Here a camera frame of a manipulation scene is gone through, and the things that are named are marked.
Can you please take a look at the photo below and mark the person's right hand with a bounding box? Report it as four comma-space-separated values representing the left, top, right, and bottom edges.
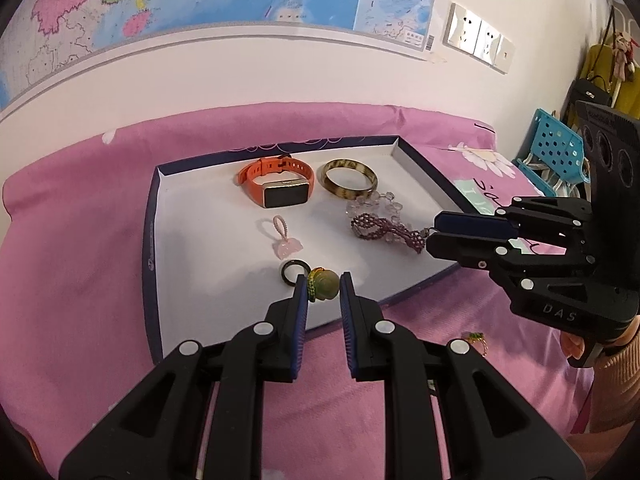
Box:
559, 331, 586, 362

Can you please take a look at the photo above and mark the pale green bead pendant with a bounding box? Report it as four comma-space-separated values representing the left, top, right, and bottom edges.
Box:
306, 267, 341, 305

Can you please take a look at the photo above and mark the clear bead bracelet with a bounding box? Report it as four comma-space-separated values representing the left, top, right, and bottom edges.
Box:
346, 191, 406, 226

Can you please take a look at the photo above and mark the green gem ring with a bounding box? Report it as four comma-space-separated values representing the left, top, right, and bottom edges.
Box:
460, 331, 488, 358

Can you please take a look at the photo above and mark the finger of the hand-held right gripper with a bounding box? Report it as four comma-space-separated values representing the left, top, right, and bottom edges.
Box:
425, 232, 596, 281
434, 196, 594, 239

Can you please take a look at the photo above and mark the tortoiseshell bangle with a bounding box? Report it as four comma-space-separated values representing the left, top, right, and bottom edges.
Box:
320, 158, 378, 201

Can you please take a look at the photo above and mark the yellow garment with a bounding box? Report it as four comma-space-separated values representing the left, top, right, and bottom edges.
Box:
580, 44, 640, 116

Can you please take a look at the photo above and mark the black ring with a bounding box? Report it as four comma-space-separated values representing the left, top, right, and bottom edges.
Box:
279, 259, 312, 288

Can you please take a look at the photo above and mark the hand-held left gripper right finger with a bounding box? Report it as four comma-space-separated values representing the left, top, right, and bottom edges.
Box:
339, 272, 586, 480

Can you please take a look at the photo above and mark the blue plastic stool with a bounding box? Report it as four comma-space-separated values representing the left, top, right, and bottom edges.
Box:
512, 107, 593, 198

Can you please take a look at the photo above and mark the orange smart band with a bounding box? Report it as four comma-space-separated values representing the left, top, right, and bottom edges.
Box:
236, 156, 316, 209

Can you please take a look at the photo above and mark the plush doll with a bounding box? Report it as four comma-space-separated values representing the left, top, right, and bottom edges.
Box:
612, 30, 638, 81

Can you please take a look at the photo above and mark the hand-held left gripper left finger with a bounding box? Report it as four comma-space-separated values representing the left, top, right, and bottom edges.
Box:
59, 274, 309, 480

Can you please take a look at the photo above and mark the pink charm with loop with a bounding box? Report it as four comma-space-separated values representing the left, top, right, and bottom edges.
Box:
257, 215, 305, 260

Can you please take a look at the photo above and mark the black handbag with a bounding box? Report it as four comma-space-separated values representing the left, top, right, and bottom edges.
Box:
565, 76, 613, 126

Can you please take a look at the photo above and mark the white wall socket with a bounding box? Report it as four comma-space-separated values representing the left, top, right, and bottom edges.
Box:
475, 19, 501, 66
492, 35, 516, 75
442, 2, 483, 56

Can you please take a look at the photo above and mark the maroon beaded bracelet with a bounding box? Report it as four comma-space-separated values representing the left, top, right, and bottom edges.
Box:
350, 212, 430, 256

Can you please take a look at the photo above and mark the white shallow tray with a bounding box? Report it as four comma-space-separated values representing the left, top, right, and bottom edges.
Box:
142, 135, 468, 365

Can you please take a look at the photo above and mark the pink printed blanket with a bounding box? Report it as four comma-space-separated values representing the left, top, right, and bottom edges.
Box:
0, 101, 640, 480

